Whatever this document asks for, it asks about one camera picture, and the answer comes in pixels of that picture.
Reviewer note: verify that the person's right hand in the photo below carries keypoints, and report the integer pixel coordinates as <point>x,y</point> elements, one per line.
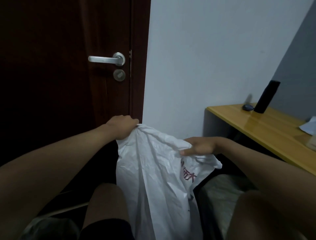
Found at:
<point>201,146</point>

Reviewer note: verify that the person's left hand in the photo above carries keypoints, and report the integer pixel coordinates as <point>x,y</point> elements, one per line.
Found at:
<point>121,126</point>

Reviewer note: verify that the grey woven sack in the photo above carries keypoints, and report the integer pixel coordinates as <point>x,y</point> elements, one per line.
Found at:
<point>219,195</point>

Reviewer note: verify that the white bag with red print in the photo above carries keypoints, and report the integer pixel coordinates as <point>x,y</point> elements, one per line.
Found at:
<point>153,185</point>

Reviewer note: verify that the person's right forearm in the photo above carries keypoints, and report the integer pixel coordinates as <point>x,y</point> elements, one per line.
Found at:
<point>271,178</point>

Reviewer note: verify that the person's left forearm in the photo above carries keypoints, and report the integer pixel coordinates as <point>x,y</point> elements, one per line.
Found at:
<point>49,178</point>

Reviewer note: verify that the person's left leg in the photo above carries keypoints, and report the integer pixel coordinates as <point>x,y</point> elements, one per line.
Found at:
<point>106,202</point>

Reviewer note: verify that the person's leg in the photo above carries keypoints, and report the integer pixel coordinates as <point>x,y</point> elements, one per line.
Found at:
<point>256,217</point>
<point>106,202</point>

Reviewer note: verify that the person's right leg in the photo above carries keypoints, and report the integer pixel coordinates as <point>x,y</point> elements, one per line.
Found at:
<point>256,217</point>

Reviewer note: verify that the silver thumb-turn lock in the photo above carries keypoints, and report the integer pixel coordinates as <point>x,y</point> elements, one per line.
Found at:
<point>119,75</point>

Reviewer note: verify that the small dark round case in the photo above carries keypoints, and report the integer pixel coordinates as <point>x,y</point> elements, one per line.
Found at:
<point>247,107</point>

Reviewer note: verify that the silver door latch plate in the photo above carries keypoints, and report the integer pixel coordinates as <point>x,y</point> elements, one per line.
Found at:
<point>130,63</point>

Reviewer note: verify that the dark brown wooden door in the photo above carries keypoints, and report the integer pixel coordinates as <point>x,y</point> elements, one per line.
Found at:
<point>139,61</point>

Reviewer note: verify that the yellow wooden desk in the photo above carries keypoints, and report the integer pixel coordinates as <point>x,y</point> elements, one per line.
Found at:
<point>266,126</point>

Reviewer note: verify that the black cylindrical bottle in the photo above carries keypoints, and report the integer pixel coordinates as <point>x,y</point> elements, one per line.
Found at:
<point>266,97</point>

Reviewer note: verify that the black shorts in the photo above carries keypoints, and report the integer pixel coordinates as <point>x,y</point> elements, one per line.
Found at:
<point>106,231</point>

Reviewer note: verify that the white tissue sheet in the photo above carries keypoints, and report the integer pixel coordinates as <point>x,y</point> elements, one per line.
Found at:
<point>309,127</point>

